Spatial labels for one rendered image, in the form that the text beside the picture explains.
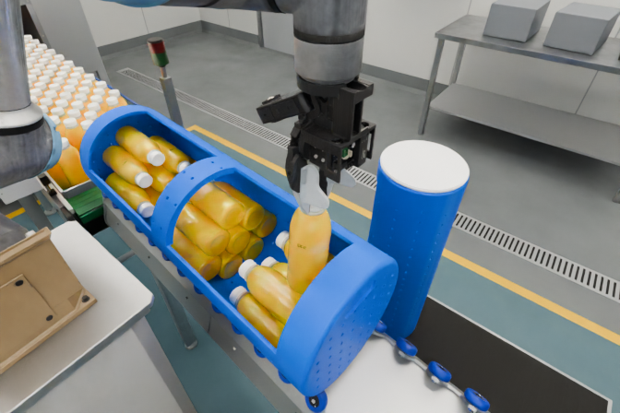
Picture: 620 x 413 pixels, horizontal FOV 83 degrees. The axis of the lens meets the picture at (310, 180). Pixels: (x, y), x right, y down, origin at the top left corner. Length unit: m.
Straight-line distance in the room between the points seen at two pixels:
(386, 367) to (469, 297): 1.40
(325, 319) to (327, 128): 0.29
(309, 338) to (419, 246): 0.74
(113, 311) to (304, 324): 0.34
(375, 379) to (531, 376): 1.15
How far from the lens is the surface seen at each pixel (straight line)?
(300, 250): 0.57
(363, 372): 0.85
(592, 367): 2.27
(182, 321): 1.77
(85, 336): 0.72
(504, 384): 1.84
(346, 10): 0.36
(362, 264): 0.60
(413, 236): 1.21
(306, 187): 0.48
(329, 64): 0.37
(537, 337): 2.22
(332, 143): 0.40
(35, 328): 0.72
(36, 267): 0.66
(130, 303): 0.72
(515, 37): 3.09
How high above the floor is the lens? 1.70
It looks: 39 degrees down
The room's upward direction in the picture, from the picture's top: straight up
